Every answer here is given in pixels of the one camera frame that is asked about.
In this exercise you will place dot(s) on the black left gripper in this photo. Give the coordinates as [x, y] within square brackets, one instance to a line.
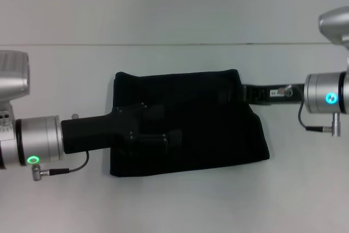
[101, 132]

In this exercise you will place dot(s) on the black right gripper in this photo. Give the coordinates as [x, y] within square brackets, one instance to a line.
[275, 94]

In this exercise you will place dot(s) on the black t-shirt with FREE print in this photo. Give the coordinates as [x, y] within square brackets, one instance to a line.
[207, 124]

